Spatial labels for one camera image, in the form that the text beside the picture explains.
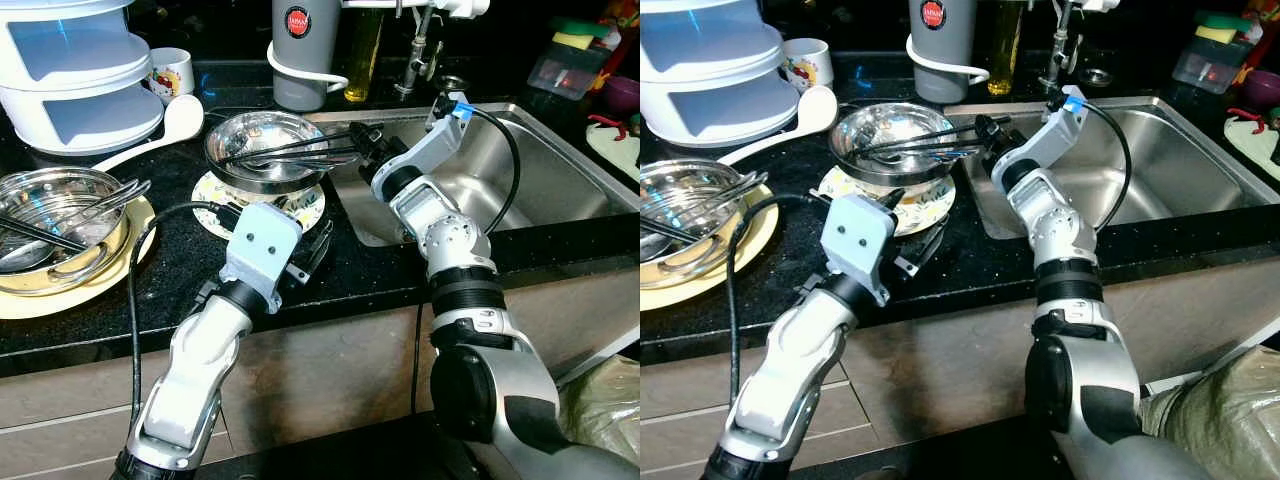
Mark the olive green sack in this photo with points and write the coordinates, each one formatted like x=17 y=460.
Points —
x=1220 y=420
x=605 y=410

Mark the small red utensil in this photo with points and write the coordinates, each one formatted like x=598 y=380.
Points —
x=1245 y=114
x=605 y=120

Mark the white printed mug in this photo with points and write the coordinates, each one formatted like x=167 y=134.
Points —
x=808 y=65
x=172 y=75

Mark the floral white plate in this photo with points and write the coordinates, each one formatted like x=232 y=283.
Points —
x=925 y=210
x=305 y=210

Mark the clear plastic container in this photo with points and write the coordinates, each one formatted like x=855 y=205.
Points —
x=1208 y=68
x=565 y=72

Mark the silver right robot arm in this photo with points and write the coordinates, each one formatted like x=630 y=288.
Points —
x=460 y=240
x=1060 y=230

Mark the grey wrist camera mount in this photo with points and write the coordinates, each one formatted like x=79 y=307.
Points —
x=425 y=150
x=1045 y=135
x=858 y=240
x=258 y=250

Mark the green yellow sponge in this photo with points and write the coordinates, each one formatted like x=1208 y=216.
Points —
x=578 y=32
x=1222 y=28

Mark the white plastic ladle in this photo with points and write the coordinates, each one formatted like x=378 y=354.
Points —
x=812 y=108
x=180 y=118

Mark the purple bowl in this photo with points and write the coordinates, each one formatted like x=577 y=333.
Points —
x=624 y=93
x=1264 y=88

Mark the yellow oil bottle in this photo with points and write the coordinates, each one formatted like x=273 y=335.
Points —
x=1005 y=55
x=362 y=60

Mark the round steel counter fitting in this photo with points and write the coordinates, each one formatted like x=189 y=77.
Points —
x=452 y=84
x=1096 y=77

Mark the pale yellow plate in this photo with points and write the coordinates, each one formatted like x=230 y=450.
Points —
x=125 y=270
x=750 y=260

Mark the pale green cloth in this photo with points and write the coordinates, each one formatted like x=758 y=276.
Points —
x=612 y=150
x=1255 y=145

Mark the stainless steel bowl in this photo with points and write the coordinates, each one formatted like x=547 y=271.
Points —
x=50 y=200
x=890 y=120
x=262 y=128
x=680 y=195

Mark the steel spoon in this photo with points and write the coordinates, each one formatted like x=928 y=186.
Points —
x=740 y=185
x=120 y=195

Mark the white stacked food container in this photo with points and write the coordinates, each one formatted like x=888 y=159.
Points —
x=710 y=60
x=70 y=70

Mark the stainless steel sink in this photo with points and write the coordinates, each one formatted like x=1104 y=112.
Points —
x=1190 y=160
x=570 y=170

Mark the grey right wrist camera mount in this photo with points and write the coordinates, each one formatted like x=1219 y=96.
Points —
x=1045 y=135
x=425 y=150

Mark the steel kitchen faucet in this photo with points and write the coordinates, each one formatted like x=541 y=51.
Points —
x=1060 y=45
x=418 y=55

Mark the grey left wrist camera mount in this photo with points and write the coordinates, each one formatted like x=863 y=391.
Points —
x=858 y=240
x=258 y=250

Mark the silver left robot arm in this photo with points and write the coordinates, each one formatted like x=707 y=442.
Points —
x=195 y=360
x=790 y=370

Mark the beige cabinet front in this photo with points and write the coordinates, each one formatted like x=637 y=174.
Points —
x=320 y=370
x=950 y=380

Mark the black chopstick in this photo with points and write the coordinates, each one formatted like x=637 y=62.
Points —
x=655 y=228
x=45 y=235
x=920 y=136
x=920 y=149
x=300 y=141
x=300 y=157

